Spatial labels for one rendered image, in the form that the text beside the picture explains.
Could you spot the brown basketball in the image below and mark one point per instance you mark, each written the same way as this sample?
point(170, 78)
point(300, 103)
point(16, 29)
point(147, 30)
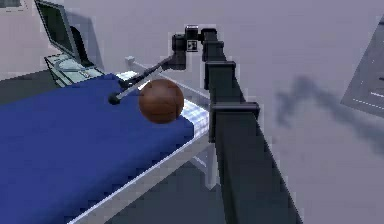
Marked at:
point(161, 101)

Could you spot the white frame bed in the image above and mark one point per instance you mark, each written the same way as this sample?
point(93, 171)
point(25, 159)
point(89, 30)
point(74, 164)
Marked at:
point(156, 176)

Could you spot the grey open laptop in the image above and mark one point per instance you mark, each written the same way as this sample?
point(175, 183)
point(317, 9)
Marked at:
point(63, 50)

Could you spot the blue bed blanket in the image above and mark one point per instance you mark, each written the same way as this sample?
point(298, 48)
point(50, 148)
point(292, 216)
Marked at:
point(80, 146)

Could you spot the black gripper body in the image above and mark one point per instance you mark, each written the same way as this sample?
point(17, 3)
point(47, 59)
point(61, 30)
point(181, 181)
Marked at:
point(179, 50)

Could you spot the grey flat panel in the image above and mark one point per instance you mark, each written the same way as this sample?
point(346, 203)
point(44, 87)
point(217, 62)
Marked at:
point(366, 80)

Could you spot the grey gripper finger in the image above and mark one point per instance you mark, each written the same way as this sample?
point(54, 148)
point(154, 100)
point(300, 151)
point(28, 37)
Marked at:
point(140, 84)
point(146, 71)

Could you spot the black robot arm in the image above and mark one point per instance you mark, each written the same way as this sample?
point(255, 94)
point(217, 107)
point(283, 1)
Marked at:
point(246, 160)

